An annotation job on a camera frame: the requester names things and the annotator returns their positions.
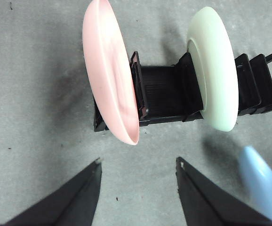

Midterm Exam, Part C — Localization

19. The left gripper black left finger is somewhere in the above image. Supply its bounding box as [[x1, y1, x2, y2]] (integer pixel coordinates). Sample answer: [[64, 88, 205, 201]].
[[4, 157, 103, 226]]

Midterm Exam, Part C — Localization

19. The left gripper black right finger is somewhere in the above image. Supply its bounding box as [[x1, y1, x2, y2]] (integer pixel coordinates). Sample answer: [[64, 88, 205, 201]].
[[175, 156, 272, 226]]

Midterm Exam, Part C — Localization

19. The blue plate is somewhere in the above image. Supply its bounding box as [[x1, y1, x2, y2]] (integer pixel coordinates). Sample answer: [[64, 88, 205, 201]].
[[237, 145, 272, 223]]

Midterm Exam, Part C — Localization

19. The pink plate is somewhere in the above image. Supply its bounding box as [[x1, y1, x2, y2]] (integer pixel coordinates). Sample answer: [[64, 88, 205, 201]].
[[82, 0, 141, 146]]

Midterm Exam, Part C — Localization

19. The pale green plate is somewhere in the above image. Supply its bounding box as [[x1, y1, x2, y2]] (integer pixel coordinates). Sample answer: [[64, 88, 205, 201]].
[[186, 6, 241, 132]]

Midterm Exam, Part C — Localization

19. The black plate rack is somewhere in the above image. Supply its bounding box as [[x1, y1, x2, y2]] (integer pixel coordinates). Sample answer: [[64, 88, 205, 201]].
[[93, 50, 272, 132]]

